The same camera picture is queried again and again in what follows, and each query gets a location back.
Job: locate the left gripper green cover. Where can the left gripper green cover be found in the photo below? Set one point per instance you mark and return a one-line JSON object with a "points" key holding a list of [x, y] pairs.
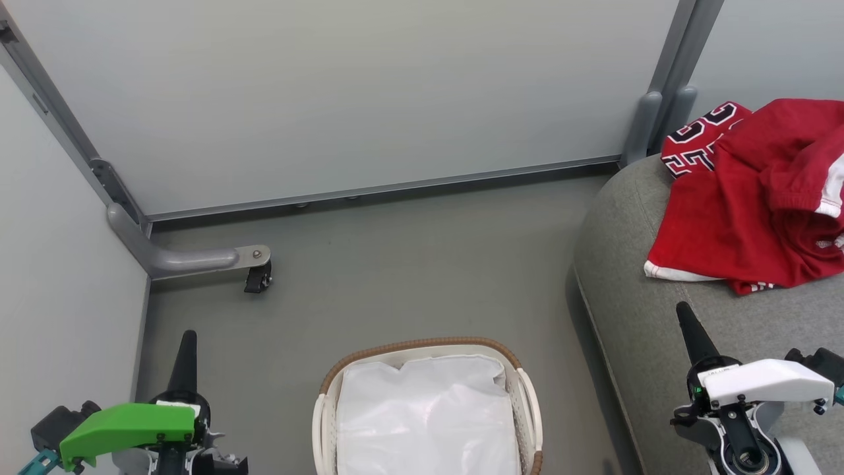
{"points": [[132, 422]]}

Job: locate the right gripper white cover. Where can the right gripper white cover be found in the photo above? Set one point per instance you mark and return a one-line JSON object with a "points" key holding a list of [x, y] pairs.
{"points": [[765, 382]]}

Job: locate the red sweatshirt with black numerals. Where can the red sweatshirt with black numerals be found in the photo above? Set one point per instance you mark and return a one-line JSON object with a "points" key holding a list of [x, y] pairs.
{"points": [[699, 224]]}

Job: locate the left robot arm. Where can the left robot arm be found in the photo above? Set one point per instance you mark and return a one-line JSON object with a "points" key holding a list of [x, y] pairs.
{"points": [[221, 465]]}

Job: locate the white laundry basket brown rim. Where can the white laundry basket brown rim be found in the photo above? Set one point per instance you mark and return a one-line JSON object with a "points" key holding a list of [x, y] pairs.
{"points": [[527, 409]]}

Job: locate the grey fabric sofa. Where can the grey fabric sofa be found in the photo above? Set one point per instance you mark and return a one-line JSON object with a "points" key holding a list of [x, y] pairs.
{"points": [[646, 316]]}

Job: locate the black caster wheel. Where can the black caster wheel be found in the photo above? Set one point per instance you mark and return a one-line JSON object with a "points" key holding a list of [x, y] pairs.
{"points": [[257, 278]]}

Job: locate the red pants with white stripe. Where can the red pants with white stripe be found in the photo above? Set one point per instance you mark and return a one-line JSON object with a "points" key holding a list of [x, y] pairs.
{"points": [[791, 145]]}

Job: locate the white crumpled cloth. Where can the white crumpled cloth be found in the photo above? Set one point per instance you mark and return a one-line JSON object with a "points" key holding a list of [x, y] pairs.
{"points": [[428, 422]]}

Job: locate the grey partition post with foot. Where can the grey partition post with foot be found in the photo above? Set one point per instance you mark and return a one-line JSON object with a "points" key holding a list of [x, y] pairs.
{"points": [[178, 260]]}

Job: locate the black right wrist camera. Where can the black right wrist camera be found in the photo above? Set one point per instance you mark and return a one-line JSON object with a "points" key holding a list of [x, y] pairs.
{"points": [[821, 363]]}

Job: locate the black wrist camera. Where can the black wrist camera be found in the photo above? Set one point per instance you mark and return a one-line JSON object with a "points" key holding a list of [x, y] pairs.
{"points": [[821, 363], [56, 422]]}

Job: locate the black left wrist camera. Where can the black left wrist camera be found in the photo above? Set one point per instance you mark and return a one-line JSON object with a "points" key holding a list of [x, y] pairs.
{"points": [[56, 422]]}

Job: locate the grey metal partition post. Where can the grey metal partition post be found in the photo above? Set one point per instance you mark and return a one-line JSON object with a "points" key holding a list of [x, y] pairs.
{"points": [[679, 59]]}

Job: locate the grey partition bottom rail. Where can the grey partition bottom rail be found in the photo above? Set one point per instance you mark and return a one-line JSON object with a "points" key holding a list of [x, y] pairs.
{"points": [[395, 187]]}

